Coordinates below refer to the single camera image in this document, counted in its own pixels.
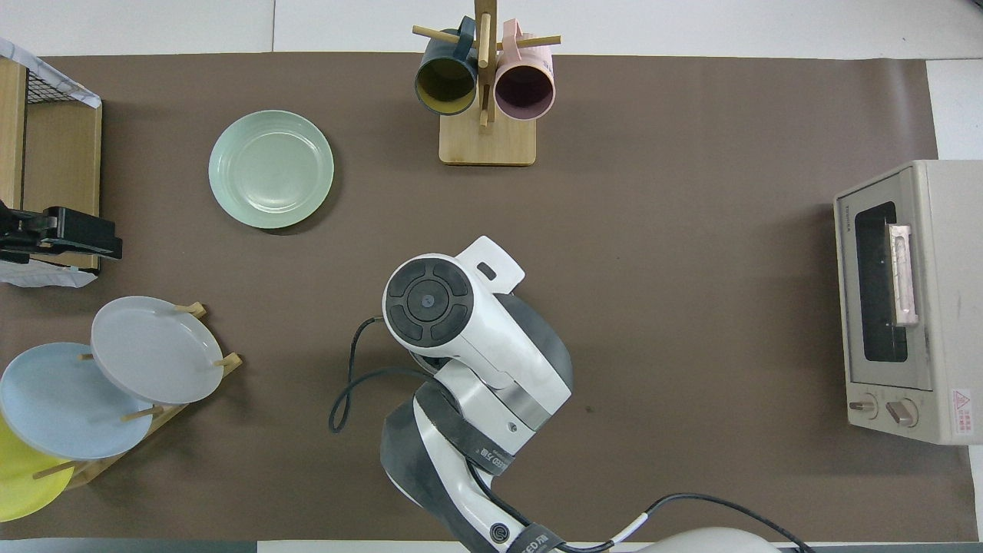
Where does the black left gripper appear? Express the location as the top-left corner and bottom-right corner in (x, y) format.
(0, 201), (124, 267)

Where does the grey plate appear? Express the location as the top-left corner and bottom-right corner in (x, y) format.
(90, 296), (225, 406)

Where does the light blue plate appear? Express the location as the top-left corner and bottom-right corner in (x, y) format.
(0, 342), (155, 461)

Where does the light green plate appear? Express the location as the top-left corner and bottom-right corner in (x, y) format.
(208, 110), (336, 230)

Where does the wooden plate rack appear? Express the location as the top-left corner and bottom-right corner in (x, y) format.
(31, 301), (243, 489)

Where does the yellow plate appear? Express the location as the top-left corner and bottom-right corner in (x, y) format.
(0, 413), (76, 524)

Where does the wooden shelf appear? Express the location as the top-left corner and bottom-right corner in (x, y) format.
(0, 58), (103, 271)

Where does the dark teal mug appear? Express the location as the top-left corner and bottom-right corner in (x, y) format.
(414, 17), (479, 117)

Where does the wooden mug tree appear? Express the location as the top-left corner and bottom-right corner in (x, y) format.
(412, 0), (562, 167)

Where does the pink mug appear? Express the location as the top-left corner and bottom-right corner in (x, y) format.
(493, 18), (556, 122)

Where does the brown table mat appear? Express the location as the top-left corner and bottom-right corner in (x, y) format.
(0, 52), (981, 543)

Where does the beige toaster oven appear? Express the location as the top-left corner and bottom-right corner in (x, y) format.
(833, 159), (983, 445)

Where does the black wire basket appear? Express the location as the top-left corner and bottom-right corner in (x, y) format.
(25, 65), (87, 106)

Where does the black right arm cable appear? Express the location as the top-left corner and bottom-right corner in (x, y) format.
(329, 316), (432, 435)

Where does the black base cable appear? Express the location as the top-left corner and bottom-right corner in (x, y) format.
(559, 492), (816, 553)

